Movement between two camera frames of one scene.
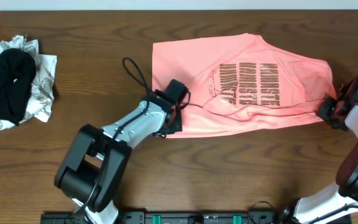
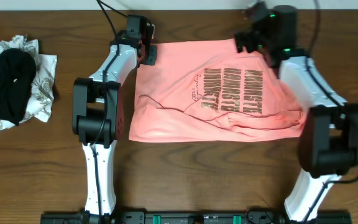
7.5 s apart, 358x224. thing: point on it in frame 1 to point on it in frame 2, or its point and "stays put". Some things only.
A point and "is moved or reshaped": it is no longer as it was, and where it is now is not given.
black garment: x=5 y=84 stays put
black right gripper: x=327 y=109 to x=245 y=42
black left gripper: x=176 y=119 to x=150 y=54
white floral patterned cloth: x=40 y=103 stays put
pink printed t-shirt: x=239 y=81 is moved or reshaped
